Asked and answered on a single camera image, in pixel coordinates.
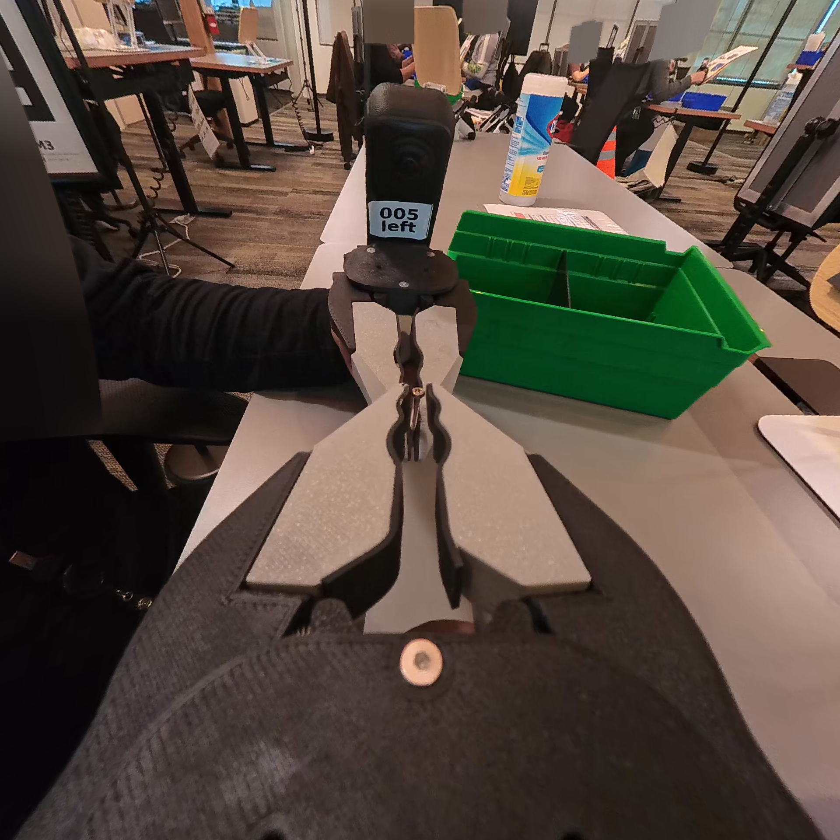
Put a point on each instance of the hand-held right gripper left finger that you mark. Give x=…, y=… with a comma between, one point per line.
x=328, y=518

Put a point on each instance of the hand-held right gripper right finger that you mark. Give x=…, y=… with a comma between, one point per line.
x=512, y=518

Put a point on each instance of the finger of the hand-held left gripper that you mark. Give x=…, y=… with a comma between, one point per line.
x=441, y=341
x=374, y=341

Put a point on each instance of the thin metal screw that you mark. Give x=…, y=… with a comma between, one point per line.
x=415, y=420

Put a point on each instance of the green plastic bin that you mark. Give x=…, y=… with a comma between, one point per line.
x=590, y=354

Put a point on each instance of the person's left forearm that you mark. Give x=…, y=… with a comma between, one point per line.
x=197, y=328

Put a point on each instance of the grey desk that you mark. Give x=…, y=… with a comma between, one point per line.
x=656, y=492

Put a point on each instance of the black desk hatch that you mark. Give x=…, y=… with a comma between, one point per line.
x=800, y=384

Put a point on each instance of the brown hanging coat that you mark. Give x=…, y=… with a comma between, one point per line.
x=341, y=85

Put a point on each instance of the tan wooden chair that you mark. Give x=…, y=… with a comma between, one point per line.
x=436, y=46

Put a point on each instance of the disinfecting wipes canister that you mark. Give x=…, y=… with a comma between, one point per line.
x=528, y=151

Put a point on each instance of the black bin divider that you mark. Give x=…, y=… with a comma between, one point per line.
x=564, y=289

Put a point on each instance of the white paper sheet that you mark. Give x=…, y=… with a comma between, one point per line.
x=564, y=216

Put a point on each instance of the person's office chair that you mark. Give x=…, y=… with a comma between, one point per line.
x=184, y=413

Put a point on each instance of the black high-back chair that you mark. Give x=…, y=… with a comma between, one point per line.
x=600, y=105

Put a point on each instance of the orange traffic cone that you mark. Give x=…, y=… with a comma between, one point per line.
x=609, y=157

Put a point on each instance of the wooden office table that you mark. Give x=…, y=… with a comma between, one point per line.
x=131, y=56

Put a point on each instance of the brown-topped office table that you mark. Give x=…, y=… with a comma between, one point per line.
x=695, y=113

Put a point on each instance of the blue storage bin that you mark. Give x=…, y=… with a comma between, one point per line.
x=703, y=100

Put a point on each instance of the white and wooden document stand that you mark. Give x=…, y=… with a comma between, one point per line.
x=807, y=446

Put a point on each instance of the framed sign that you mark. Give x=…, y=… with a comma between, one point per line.
x=46, y=131

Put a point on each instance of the grey board on black easel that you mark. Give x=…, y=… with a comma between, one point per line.
x=807, y=177

